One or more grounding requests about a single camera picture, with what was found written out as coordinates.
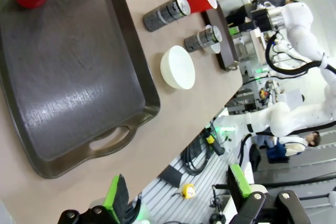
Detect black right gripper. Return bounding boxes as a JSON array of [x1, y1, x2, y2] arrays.
[[225, 3, 269, 36]]

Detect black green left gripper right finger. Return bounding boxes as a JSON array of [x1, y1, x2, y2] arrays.
[[227, 164, 312, 224]]

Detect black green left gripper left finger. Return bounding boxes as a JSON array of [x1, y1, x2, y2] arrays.
[[57, 173, 131, 224]]

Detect yellow tape measure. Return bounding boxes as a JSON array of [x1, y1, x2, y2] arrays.
[[182, 183, 196, 200]]

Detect yellow black handheld controller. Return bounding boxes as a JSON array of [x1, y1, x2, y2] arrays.
[[204, 126, 225, 156]]

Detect seated person in background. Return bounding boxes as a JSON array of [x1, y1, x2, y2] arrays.
[[258, 131, 321, 161]]

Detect short black drink can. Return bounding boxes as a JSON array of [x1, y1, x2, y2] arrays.
[[183, 25, 223, 53]]

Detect white box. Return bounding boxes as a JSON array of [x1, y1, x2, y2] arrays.
[[284, 87, 305, 107]]

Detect tall black drink can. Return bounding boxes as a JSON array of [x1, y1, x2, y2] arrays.
[[142, 0, 191, 33]]

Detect large white bowl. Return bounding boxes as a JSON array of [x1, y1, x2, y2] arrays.
[[160, 45, 196, 90]]

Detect large dark brown tray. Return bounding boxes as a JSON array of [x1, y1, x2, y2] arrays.
[[0, 0, 161, 179]]

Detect black cable at arm base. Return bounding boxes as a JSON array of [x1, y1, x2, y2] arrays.
[[237, 132, 253, 168]]

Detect coiled black cable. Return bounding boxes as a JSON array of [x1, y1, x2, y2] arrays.
[[181, 140, 211, 177]]

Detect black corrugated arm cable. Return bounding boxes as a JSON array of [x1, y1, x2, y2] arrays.
[[265, 29, 329, 78]]

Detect black block on frame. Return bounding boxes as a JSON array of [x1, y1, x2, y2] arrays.
[[159, 165, 184, 188]]

